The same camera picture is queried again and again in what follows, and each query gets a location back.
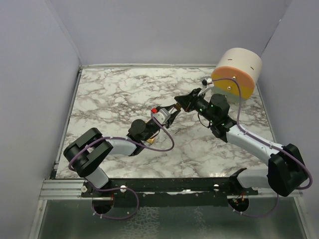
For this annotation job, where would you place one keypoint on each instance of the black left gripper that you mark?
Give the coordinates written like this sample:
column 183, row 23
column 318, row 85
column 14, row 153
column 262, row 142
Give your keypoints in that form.
column 170, row 119

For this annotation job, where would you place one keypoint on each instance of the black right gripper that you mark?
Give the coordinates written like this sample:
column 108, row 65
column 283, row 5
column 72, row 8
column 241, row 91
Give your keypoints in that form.
column 187, row 102

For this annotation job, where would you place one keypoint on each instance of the small brass padlock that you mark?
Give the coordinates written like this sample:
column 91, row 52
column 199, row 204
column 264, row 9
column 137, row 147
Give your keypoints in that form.
column 177, row 106

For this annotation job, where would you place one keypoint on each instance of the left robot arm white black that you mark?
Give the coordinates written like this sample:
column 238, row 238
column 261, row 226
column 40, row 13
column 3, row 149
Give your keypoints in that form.
column 88, row 151

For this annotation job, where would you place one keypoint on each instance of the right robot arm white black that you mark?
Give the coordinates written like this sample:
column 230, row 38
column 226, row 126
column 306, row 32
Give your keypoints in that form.
column 285, row 171

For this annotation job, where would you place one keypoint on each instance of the larger brass padlock near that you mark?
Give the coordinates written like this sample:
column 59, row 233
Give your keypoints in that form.
column 151, row 140

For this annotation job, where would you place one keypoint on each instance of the round mini drawer cabinet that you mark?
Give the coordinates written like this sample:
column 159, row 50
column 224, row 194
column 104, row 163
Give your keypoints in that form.
column 236, row 74

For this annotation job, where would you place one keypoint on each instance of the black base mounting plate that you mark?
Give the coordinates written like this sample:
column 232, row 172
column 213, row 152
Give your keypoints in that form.
column 120, row 191

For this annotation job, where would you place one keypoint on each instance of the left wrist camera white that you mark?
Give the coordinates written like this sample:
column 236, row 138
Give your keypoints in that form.
column 161, row 115

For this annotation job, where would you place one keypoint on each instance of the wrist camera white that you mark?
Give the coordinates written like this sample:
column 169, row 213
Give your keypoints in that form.
column 161, row 115
column 206, row 84

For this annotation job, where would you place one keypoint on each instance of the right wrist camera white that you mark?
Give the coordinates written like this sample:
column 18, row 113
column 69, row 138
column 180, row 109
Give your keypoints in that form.
column 206, row 84

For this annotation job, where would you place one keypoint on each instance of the aluminium frame rail front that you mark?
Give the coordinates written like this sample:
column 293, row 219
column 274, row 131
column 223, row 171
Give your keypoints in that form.
column 75, row 189

